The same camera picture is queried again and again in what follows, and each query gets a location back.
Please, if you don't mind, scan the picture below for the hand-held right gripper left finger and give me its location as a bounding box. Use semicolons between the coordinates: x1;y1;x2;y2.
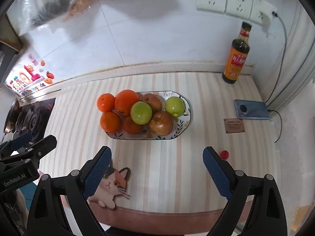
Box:
26;146;112;236

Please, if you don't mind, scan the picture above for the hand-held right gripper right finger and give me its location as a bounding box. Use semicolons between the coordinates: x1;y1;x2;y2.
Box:
202;146;288;236

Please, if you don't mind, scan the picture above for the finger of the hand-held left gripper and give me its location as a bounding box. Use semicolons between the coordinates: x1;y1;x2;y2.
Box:
15;135;58;170
0;132;33;154

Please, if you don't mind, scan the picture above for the small orange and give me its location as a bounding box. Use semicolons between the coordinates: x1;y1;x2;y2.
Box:
97;93;116;112
100;111;121;133

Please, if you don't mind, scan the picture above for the dark reddish tangerine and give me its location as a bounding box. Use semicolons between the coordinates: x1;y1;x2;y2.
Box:
122;115;144;135

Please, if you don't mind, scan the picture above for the oval floral plate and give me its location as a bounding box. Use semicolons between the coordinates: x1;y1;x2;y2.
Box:
103;90;193;140

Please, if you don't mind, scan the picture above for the green apple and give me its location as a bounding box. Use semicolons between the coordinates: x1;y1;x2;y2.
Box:
130;101;152;125
164;96;185;118

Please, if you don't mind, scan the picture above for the large orange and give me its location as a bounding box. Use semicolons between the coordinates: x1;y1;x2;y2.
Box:
114;89;140;117

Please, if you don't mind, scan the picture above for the blue kitchen cabinet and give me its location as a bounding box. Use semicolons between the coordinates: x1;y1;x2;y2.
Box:
19;184;38;197

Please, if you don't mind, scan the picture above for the frying pan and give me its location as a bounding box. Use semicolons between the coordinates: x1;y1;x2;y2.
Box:
3;100;20;134

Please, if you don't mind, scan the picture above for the black gas stove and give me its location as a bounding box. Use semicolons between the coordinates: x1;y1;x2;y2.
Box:
4;98;57;138

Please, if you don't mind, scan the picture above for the brown square label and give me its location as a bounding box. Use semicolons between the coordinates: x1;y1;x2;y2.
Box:
223;118;246;134

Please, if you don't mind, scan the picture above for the blue smartphone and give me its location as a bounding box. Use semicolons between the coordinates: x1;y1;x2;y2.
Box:
234;99;271;120

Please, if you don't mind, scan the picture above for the striped cat print tablecloth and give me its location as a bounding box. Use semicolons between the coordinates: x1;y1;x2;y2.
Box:
37;71;281;227

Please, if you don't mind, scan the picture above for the black range hood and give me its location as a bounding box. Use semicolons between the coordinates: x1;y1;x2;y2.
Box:
0;39;20;84

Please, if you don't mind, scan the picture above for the soy sauce bottle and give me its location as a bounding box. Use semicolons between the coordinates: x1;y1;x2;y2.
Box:
222;21;253;84

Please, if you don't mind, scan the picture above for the clear bag with dark contents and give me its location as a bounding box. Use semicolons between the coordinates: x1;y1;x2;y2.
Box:
7;0;84;37

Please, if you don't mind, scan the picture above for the orange mesh bag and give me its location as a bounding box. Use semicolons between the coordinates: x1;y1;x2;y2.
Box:
66;0;95;18

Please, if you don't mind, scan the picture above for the white charger plug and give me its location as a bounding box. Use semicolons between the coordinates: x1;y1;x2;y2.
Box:
256;1;279;31

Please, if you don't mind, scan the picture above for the colourful wall sticker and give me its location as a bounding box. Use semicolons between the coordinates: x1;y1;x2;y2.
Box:
6;53;55;96

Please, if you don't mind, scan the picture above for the charging cable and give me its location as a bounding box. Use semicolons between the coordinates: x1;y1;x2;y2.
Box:
264;11;288;143

